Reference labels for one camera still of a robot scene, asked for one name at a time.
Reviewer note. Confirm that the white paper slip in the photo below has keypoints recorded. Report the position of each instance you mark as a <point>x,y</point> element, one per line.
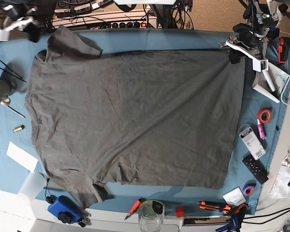
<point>22,157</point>

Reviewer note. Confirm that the purple tape roll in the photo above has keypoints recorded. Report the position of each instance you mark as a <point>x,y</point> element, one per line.
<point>248,189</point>

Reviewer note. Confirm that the black cable tie lower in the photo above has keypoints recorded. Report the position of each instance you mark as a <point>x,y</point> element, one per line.
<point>13,75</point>

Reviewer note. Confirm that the black cable tie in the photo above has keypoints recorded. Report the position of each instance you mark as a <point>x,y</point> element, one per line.
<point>11,69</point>
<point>13,75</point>

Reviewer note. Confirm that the white plastic bag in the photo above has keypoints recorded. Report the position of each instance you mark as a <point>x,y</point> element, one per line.
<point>281,189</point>

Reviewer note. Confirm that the white paper roll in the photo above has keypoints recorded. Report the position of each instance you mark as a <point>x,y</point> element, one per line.
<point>268,80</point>

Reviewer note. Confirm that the white power strip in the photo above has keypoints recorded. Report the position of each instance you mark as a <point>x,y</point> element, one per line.
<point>141,22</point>

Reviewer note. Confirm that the black cable tie upper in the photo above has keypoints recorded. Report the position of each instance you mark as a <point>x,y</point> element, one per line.
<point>11,69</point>

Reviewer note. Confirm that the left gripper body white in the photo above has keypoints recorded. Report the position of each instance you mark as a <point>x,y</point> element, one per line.
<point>252,43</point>

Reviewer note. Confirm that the red black clamp tool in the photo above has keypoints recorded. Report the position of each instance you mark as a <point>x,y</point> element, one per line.
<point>283,49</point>

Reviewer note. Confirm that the small white card box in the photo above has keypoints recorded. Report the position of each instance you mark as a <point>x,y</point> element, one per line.
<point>234,197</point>

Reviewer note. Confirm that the dark grey T-shirt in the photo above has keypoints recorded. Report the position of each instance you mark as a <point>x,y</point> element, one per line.
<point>152,118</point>

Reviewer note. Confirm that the gold AA battery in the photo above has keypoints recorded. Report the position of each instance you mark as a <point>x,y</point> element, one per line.
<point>19,128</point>

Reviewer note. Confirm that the red tape roll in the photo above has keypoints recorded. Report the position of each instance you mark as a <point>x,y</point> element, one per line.
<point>264,116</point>

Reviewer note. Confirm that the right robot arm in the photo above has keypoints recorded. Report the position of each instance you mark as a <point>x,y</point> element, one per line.
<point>19,17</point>

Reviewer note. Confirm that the white blister pack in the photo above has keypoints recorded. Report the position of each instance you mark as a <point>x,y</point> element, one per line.
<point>249,138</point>

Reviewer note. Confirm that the black remote control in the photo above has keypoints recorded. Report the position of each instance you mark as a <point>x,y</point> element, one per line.
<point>257,168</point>

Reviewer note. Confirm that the printed white paper sheet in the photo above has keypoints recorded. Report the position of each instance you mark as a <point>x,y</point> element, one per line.
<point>278,77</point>

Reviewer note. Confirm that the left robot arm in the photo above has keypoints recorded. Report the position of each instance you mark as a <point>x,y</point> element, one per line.
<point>260,15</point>

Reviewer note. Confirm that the blue black spring clamp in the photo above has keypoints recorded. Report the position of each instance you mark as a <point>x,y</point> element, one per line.
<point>235,222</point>

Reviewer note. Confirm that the red handled screwdriver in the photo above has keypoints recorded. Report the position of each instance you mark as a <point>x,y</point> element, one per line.
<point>134,207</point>

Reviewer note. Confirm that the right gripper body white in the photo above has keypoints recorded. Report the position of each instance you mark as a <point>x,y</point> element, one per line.
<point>20,24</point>

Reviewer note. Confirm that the orange black utility knife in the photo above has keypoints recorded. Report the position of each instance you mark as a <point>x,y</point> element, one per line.
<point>214,206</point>

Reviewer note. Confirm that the translucent plastic cup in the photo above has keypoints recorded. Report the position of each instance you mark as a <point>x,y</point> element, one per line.
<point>31,187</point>

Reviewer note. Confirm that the blue box with knob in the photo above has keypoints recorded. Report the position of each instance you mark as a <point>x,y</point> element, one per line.
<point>65,210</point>

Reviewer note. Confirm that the small red cube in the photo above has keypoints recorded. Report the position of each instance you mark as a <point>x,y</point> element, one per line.
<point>179,212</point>

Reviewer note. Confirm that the clear drinking glass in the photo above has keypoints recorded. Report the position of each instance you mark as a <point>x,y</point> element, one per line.
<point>151,216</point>

